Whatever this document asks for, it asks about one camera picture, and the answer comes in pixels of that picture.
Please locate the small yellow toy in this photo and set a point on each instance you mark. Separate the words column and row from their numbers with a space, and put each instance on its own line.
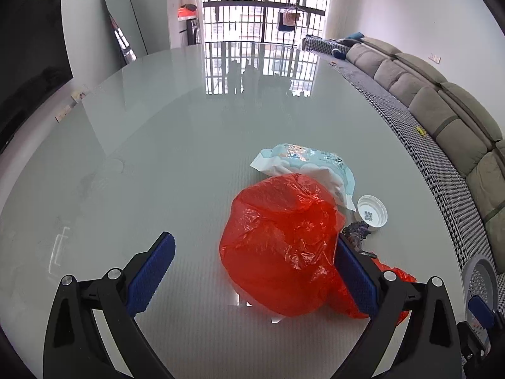
column 420, row 130

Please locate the blue cloth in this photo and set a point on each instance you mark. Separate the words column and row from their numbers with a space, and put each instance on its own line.
column 356, row 36

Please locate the small hanging garment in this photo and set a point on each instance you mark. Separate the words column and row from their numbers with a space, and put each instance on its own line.
column 288, row 19

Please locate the wet wipes packet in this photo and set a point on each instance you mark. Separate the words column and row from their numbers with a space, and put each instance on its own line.
column 307, row 160

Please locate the dark cabinet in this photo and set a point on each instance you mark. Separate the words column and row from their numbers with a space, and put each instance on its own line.
column 194, row 32

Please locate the dark dinosaur toy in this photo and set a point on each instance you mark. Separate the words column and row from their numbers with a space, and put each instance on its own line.
column 357, row 233

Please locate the black television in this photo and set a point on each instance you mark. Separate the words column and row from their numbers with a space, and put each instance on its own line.
column 31, row 59

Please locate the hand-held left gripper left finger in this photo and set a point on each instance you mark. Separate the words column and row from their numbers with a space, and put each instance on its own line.
column 152, row 274

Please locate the red plastic bag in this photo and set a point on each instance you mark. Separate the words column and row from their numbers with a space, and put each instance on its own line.
column 284, row 244

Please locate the small blue item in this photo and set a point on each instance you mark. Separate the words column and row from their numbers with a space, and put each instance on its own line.
column 336, row 53

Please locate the houndstooth blanket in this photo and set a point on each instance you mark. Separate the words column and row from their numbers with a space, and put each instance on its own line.
column 430, row 158

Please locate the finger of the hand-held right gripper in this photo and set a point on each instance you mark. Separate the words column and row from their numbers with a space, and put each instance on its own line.
column 480, row 311

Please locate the picture card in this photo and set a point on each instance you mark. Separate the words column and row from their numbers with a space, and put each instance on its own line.
column 80, row 94
column 64, row 114

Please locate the white bottle cap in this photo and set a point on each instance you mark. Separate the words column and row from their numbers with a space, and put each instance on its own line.
column 372, row 212

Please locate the window grille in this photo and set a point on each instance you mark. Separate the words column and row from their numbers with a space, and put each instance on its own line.
column 264, row 8

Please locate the wall socket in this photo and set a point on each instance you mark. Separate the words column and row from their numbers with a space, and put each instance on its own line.
column 435, row 57

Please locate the standing mirror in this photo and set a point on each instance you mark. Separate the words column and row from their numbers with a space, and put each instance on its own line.
column 124, row 23

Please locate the grey sofa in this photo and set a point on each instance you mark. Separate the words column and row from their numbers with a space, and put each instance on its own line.
column 453, row 106

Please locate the grey perforated basket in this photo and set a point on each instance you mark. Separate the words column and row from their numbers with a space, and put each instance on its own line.
column 479, row 280

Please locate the red basin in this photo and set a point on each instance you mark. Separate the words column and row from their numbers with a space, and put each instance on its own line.
column 186, row 12

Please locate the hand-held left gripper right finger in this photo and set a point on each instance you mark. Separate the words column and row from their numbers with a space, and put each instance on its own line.
column 355, row 276

